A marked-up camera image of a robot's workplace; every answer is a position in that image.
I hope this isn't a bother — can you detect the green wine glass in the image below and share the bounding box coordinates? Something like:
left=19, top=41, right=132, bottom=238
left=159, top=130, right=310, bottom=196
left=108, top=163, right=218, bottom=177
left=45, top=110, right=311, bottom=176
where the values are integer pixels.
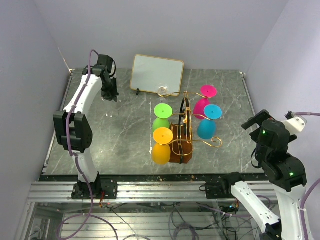
left=152, top=103, right=173, bottom=132

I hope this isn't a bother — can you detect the clear wine glass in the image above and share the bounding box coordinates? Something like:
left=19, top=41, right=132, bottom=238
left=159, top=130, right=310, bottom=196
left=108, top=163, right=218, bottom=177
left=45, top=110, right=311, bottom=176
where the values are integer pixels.
left=101, top=97, right=119, bottom=118
left=155, top=83, right=170, bottom=104

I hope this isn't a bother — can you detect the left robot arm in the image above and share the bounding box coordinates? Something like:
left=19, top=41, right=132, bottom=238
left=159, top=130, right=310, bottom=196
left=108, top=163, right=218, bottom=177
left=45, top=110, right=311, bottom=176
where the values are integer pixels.
left=53, top=54, right=119, bottom=200

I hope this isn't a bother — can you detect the aluminium frame rail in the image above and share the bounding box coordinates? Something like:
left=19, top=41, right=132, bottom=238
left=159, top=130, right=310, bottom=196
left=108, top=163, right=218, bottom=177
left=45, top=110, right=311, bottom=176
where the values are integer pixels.
left=27, top=180, right=278, bottom=204

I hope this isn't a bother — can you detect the clear wine glass front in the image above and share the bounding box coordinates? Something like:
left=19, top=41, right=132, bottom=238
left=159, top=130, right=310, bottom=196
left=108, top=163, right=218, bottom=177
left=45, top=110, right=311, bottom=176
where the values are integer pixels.
left=101, top=97, right=119, bottom=118

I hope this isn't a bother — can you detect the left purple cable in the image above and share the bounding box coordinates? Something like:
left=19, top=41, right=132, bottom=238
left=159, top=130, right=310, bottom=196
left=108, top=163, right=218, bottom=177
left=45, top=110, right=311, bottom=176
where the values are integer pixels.
left=56, top=49, right=101, bottom=238

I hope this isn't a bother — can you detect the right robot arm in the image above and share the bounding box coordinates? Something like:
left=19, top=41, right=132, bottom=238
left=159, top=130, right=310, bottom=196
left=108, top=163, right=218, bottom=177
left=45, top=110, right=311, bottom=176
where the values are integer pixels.
left=199, top=109, right=320, bottom=240

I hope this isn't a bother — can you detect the blue wine glass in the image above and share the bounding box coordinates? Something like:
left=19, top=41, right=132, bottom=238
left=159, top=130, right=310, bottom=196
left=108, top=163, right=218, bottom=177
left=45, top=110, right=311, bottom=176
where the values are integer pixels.
left=197, top=104, right=223, bottom=140

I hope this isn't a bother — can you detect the pink wine glass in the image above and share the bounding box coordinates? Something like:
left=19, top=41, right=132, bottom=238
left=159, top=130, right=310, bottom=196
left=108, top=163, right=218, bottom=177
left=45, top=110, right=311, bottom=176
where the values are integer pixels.
left=192, top=84, right=218, bottom=120

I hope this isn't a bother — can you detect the purple cable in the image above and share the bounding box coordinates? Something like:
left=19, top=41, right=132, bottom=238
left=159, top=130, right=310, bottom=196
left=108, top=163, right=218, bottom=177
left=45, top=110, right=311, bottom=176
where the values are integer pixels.
left=56, top=49, right=101, bottom=238
left=291, top=111, right=320, bottom=118

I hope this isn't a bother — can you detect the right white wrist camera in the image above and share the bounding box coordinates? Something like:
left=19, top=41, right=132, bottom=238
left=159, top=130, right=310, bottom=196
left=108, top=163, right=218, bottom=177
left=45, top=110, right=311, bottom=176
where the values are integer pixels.
left=281, top=111, right=307, bottom=136

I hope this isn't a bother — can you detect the clear wine glass back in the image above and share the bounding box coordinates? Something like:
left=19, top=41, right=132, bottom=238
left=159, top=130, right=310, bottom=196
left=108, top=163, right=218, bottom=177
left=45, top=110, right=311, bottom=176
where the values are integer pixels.
left=155, top=83, right=170, bottom=104

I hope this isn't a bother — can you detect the orange wine glass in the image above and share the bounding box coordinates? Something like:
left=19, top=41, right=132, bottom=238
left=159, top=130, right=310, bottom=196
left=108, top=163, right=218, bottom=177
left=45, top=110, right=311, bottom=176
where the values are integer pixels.
left=151, top=127, right=173, bottom=165

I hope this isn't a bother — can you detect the gold wire glass rack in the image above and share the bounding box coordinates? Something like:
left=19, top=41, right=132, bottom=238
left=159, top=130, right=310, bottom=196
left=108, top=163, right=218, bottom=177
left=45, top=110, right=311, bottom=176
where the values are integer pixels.
left=168, top=91, right=223, bottom=165

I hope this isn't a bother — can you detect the gold framed whiteboard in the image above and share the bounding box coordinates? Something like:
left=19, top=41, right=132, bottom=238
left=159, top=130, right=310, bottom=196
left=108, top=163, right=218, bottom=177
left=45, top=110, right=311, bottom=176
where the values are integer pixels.
left=130, top=54, right=184, bottom=97

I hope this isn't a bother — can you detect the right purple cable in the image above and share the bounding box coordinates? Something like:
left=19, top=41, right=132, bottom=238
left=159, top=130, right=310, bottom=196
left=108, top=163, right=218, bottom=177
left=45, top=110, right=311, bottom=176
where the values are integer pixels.
left=291, top=111, right=320, bottom=118

